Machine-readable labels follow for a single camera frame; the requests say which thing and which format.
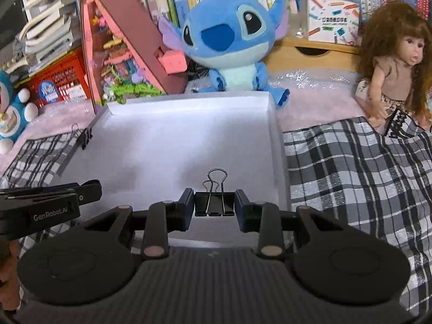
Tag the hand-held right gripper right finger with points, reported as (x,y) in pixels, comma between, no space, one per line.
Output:
(240,209)

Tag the window with white frame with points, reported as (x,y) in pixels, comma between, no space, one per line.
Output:
(10,13)

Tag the pile of flat books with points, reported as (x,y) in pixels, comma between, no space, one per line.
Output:
(50,30)

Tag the small black binder clip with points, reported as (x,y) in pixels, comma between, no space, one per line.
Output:
(86,139)

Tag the white label printer box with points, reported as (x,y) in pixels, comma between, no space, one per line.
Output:
(332,20)

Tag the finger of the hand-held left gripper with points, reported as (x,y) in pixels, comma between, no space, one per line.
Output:
(67,189)

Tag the wooden drawer box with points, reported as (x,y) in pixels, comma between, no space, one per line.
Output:
(287,57)

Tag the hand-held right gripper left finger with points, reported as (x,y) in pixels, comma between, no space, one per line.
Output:
(189,209)

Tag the pink fuzzy blanket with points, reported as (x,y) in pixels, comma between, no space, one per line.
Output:
(320,108)

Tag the blue alien plush toy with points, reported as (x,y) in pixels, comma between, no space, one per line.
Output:
(229,40)

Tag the pink triangular block house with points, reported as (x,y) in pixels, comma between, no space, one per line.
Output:
(141,40)

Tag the brown haired doll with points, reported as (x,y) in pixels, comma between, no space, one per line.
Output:
(391,71)

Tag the blue robot cat plush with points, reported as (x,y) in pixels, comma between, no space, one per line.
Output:
(13,114)

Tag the black white plaid blanket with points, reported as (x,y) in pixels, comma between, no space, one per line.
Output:
(337,175)

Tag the white cardboard box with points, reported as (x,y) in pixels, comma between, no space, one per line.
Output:
(185,141)

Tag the red plastic crate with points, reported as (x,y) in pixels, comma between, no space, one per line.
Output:
(57,74)

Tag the large black binder clip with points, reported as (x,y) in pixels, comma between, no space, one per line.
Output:
(202,204)

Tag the person's left hand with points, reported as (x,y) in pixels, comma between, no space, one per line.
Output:
(9,276)

